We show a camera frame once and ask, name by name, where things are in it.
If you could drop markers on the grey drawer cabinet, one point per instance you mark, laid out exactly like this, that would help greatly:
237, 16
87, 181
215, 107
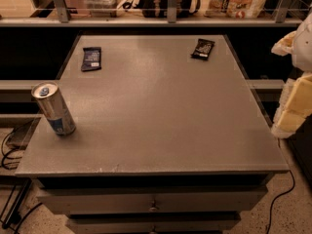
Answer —
164, 143

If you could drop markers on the printed plastic shopping bag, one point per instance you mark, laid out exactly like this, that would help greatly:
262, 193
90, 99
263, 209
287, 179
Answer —
236, 9

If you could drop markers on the black rxbar chocolate wrapper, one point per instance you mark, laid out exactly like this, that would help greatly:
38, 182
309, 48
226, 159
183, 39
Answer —
203, 49

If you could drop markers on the grey side bench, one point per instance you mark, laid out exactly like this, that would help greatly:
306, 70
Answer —
26, 101

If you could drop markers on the grey metal shelf rail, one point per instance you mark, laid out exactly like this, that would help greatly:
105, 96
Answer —
74, 13

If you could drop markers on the black backpack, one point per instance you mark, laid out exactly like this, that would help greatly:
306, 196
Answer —
159, 8

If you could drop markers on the dark blue snack bar wrapper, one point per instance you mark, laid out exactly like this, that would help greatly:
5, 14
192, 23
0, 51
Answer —
91, 59

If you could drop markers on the silver blue energy drink can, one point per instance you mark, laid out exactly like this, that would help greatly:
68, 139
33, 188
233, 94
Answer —
53, 106

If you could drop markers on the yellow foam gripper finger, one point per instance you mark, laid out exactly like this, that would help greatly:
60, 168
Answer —
295, 105
285, 45

